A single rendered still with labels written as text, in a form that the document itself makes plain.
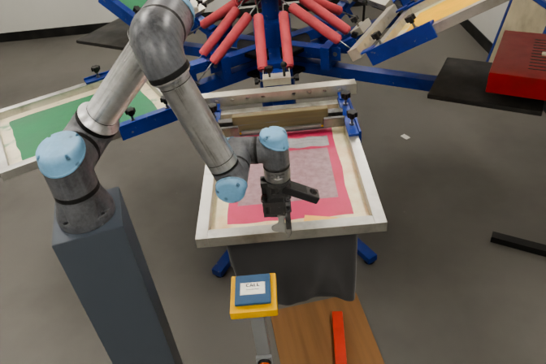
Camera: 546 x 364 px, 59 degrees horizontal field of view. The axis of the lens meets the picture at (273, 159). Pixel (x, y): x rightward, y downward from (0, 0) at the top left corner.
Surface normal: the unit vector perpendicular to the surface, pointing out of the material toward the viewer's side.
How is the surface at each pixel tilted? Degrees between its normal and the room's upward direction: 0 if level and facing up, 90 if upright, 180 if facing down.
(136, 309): 90
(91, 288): 90
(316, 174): 1
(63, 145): 7
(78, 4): 90
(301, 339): 0
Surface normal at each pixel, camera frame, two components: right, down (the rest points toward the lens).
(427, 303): -0.09, -0.80
